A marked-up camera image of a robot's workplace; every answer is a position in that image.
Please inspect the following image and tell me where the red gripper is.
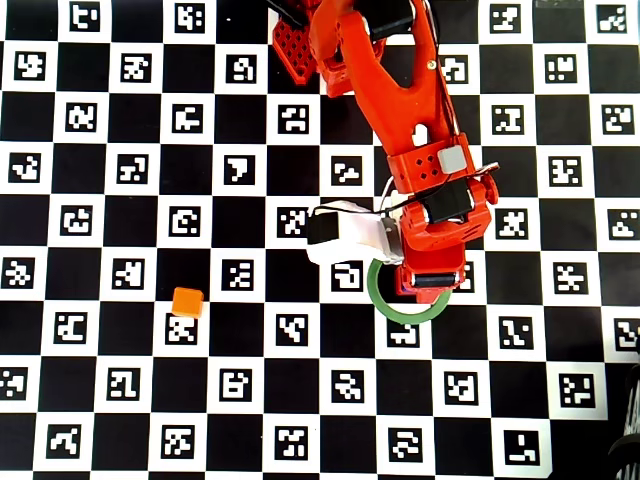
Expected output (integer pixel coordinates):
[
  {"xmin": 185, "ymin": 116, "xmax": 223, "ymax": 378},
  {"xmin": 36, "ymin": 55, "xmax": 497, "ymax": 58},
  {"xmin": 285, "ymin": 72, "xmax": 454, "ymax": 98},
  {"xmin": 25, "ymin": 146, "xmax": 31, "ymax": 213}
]
[{"xmin": 394, "ymin": 239, "xmax": 467, "ymax": 305}]

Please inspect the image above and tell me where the black white marker checkerboard mat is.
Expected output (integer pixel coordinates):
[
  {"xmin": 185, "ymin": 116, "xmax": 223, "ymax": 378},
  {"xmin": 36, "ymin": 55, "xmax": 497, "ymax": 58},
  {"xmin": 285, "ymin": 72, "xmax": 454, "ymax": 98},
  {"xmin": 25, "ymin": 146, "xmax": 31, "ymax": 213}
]
[{"xmin": 0, "ymin": 0, "xmax": 640, "ymax": 476}]

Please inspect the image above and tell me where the orange cube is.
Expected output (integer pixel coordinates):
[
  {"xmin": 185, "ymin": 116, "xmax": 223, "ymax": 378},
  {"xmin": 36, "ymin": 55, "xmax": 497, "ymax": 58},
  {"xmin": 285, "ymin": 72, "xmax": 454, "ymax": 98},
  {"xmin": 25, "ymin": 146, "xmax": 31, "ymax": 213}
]
[{"xmin": 171, "ymin": 287, "xmax": 205, "ymax": 320}]

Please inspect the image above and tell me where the red robot base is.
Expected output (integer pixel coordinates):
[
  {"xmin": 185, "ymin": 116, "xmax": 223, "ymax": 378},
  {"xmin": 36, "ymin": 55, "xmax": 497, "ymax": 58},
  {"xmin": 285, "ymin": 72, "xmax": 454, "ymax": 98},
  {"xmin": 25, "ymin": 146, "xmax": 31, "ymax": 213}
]
[{"xmin": 272, "ymin": 17, "xmax": 351, "ymax": 99}]

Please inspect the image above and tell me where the black cable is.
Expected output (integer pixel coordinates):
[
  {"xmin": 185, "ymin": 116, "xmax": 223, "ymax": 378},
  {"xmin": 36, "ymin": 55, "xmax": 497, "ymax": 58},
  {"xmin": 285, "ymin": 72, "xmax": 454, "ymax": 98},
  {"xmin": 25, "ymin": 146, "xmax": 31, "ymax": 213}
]
[{"xmin": 266, "ymin": 0, "xmax": 306, "ymax": 29}]

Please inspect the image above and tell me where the white mounted wrist camera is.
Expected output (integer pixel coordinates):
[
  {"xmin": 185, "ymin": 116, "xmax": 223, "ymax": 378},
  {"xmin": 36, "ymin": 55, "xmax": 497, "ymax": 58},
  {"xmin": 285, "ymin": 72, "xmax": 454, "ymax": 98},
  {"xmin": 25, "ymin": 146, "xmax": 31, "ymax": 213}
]
[{"xmin": 305, "ymin": 201, "xmax": 404, "ymax": 266}]

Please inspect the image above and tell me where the green flat ring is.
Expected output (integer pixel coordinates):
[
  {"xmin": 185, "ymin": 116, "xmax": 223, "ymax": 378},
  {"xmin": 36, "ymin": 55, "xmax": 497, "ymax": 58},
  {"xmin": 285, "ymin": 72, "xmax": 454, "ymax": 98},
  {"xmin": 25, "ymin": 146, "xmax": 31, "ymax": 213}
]
[{"xmin": 367, "ymin": 259, "xmax": 451, "ymax": 326}]

